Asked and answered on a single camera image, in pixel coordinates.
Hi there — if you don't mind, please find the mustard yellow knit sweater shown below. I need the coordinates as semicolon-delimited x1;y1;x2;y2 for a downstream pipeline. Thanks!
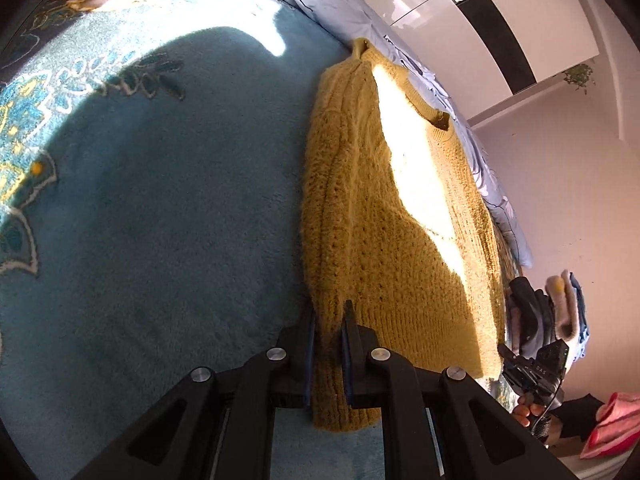
300;39;504;432

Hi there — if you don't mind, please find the right hand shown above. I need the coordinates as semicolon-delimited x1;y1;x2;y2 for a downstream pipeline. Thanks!
511;396;544;428

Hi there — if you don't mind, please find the black cloth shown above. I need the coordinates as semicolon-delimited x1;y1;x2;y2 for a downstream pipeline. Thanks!
551;393;604;442

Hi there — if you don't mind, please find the dark grey folded garment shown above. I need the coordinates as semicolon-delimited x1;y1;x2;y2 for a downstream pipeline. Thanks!
506;276;555;358

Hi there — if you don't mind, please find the cream fleece folded garment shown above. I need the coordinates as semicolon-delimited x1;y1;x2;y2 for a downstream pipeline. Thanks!
546;270;579;342

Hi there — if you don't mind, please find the pink red cloth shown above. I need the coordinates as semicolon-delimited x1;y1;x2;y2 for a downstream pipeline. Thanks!
580;392;640;460

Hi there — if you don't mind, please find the green hanging plant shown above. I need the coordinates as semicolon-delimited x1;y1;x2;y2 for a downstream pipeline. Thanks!
562;63;594;94

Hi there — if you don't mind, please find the teal floral plush blanket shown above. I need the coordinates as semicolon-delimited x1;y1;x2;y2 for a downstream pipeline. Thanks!
0;0;516;480

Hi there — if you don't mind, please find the white black striped wardrobe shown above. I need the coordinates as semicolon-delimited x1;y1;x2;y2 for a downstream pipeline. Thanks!
364;0;599;119

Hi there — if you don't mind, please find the light blue floral duvet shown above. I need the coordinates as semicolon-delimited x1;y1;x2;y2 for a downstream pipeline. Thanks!
283;0;534;268

